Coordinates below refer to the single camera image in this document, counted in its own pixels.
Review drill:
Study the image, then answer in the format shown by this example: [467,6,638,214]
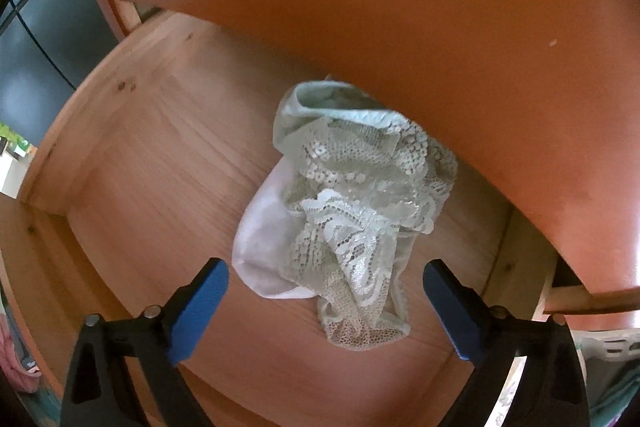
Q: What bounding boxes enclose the plain white sock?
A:
[231,157,316,299]

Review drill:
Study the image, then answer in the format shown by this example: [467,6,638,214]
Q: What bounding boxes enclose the mint lace underwear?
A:
[272,80,458,351]

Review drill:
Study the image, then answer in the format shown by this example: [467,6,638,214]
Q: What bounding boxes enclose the white dollhouse shelf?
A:
[572,329,640,362]

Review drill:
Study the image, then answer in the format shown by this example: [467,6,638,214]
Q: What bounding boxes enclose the dark blue cabinet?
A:
[1,0,117,145]

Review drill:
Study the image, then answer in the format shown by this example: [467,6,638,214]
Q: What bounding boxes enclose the teal hanging garment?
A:
[589,369,639,427]

